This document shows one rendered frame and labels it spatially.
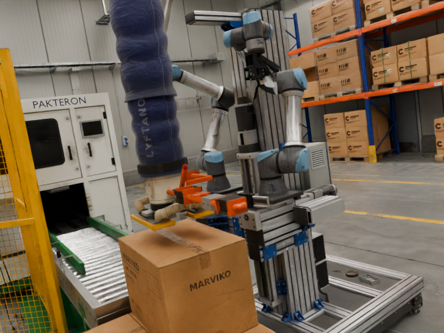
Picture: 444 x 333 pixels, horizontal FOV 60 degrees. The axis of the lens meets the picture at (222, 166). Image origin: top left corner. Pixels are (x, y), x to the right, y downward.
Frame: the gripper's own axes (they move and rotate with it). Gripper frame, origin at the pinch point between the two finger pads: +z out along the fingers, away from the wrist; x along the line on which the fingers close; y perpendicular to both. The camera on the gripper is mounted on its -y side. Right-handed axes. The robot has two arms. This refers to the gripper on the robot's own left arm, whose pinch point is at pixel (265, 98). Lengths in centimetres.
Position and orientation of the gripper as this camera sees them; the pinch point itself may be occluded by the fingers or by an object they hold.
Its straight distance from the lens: 168.7
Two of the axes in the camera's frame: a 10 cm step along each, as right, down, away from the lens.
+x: 5.8, 0.1, -8.1
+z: 1.5, 9.8, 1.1
